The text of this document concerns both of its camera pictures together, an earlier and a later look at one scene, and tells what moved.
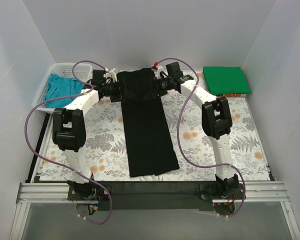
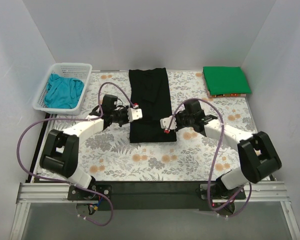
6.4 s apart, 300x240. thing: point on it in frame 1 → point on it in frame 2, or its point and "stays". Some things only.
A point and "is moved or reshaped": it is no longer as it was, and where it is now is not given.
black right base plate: (210, 191) stays
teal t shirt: (59, 86) stays
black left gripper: (115, 91) → (125, 115)
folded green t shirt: (226, 80) stays
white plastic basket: (82, 71) stays
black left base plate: (92, 190) stays
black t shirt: (149, 142) is moved or reshaped
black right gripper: (156, 85) → (179, 120)
